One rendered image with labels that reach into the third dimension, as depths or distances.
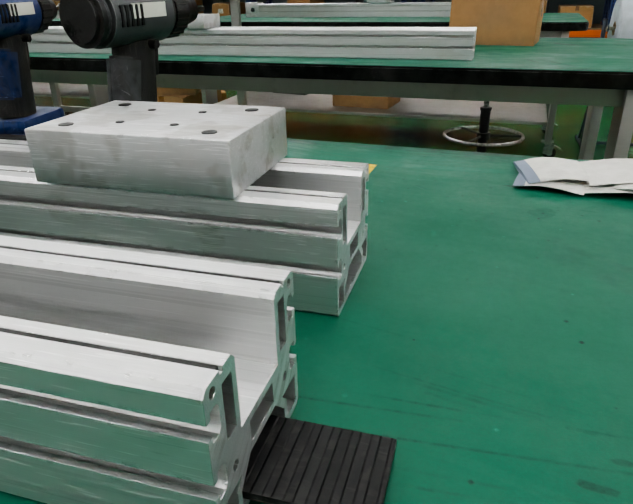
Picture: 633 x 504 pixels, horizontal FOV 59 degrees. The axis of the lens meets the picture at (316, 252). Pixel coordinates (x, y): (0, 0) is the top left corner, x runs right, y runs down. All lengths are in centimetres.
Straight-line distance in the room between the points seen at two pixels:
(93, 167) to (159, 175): 5
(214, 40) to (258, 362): 177
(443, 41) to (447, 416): 154
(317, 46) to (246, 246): 152
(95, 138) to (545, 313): 34
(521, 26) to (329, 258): 189
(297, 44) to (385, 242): 144
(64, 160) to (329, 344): 23
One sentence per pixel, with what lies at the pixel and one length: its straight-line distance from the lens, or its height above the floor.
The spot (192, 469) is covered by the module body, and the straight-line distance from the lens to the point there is 24.
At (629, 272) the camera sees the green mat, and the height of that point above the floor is 78.
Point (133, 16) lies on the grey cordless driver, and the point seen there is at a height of 97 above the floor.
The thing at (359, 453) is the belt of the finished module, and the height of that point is 79.
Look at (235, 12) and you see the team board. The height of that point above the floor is 85.
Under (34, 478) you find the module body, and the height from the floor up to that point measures 80.
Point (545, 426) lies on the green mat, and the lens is 34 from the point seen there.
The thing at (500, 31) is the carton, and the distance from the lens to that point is 222.
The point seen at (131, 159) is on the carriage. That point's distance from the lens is 41.
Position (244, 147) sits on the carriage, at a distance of 39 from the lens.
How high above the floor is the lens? 99
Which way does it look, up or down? 26 degrees down
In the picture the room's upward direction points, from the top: 1 degrees counter-clockwise
